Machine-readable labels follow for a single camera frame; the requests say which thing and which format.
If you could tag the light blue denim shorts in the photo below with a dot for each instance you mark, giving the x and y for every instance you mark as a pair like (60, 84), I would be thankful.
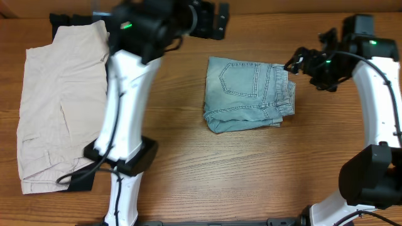
(241, 95)

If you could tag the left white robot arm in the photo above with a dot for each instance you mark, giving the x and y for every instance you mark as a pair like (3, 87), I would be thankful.
(140, 34)

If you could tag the beige cargo shorts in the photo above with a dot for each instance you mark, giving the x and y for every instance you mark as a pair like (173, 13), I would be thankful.
(62, 106)

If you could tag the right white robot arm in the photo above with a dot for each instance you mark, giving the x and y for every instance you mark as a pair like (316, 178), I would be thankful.
(371, 180)

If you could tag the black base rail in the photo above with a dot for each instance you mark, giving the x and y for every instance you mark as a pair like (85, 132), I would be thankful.
(213, 223)

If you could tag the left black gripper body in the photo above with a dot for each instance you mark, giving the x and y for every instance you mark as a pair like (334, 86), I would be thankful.
(208, 19)

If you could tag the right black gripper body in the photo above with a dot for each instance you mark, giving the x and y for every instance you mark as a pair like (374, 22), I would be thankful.
(305, 63)

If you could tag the light blue folded shirt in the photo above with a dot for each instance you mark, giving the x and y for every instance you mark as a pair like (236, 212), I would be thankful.
(98, 13)

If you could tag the black folded garment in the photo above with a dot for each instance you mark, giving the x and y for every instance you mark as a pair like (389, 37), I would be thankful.
(58, 20)

